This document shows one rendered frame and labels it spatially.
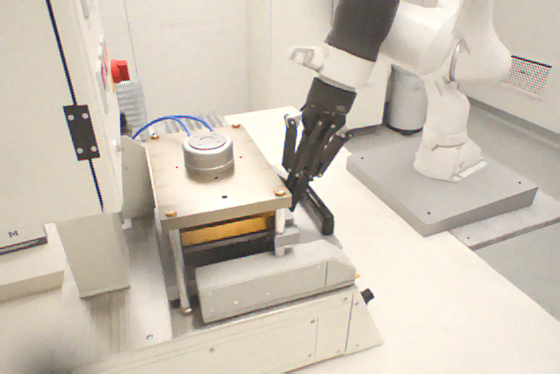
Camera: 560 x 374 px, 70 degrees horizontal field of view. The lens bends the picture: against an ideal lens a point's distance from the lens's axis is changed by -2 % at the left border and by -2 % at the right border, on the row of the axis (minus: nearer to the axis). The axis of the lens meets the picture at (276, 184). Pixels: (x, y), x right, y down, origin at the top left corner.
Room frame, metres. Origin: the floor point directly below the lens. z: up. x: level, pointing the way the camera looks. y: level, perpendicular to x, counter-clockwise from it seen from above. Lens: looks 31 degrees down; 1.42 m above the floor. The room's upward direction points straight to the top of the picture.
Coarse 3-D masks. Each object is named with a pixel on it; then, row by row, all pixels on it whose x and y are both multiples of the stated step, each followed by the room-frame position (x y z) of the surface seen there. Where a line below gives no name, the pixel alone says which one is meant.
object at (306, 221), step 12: (300, 204) 0.66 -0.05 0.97; (156, 216) 0.62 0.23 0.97; (300, 216) 0.62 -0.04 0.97; (312, 216) 0.62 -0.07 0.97; (300, 228) 0.58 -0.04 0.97; (312, 228) 0.58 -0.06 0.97; (300, 240) 0.55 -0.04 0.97; (312, 240) 0.55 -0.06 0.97; (336, 240) 0.55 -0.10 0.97; (168, 252) 0.52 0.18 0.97; (168, 264) 0.49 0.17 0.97; (168, 276) 0.46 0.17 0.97; (192, 276) 0.46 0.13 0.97; (168, 288) 0.44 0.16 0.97; (192, 288) 0.45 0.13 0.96
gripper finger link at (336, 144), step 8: (336, 136) 0.65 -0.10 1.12; (352, 136) 0.64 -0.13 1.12; (328, 144) 0.65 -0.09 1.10; (336, 144) 0.64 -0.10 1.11; (328, 152) 0.64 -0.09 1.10; (336, 152) 0.63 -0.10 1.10; (320, 160) 0.64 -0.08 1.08; (328, 160) 0.63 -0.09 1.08; (320, 168) 0.63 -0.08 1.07; (320, 176) 0.62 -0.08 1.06
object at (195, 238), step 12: (252, 216) 0.50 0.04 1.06; (264, 216) 0.50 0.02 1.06; (192, 228) 0.47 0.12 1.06; (204, 228) 0.47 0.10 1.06; (216, 228) 0.47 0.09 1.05; (228, 228) 0.48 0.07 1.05; (240, 228) 0.49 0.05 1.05; (252, 228) 0.49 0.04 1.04; (264, 228) 0.50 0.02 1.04; (168, 240) 0.45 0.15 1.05; (192, 240) 0.46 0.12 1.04; (204, 240) 0.47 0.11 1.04; (216, 240) 0.48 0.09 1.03; (228, 240) 0.48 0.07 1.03; (240, 240) 0.49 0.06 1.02; (192, 252) 0.46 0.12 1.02
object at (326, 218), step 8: (312, 192) 0.64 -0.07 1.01; (312, 200) 0.62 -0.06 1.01; (320, 200) 0.62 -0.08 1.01; (312, 208) 0.61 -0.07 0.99; (320, 208) 0.59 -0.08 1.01; (328, 208) 0.59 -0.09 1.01; (320, 216) 0.58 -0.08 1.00; (328, 216) 0.57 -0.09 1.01; (328, 224) 0.56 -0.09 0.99; (328, 232) 0.57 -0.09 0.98
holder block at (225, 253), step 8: (224, 248) 0.50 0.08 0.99; (232, 248) 0.50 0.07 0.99; (256, 248) 0.50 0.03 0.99; (264, 248) 0.50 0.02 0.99; (272, 248) 0.50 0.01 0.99; (216, 256) 0.48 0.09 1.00; (224, 256) 0.48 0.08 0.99; (232, 256) 0.48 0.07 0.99; (240, 256) 0.49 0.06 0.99; (192, 264) 0.46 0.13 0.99; (200, 264) 0.47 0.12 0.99; (208, 264) 0.47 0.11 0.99; (192, 272) 0.46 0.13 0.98
